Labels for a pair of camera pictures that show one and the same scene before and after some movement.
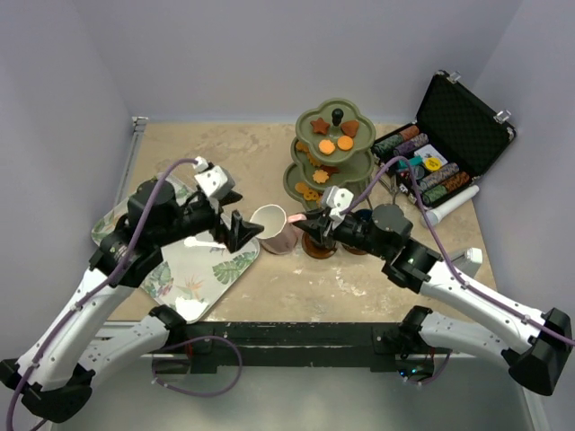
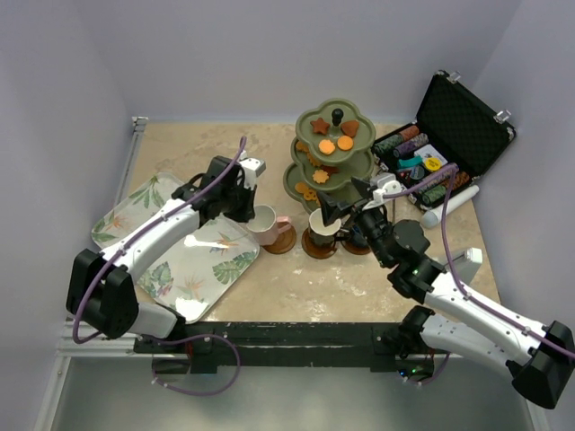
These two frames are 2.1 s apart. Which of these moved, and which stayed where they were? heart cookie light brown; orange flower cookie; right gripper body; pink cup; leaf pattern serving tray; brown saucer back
Moved: right gripper body; pink cup
Stayed: heart cookie light brown; brown saucer back; orange flower cookie; leaf pattern serving tray
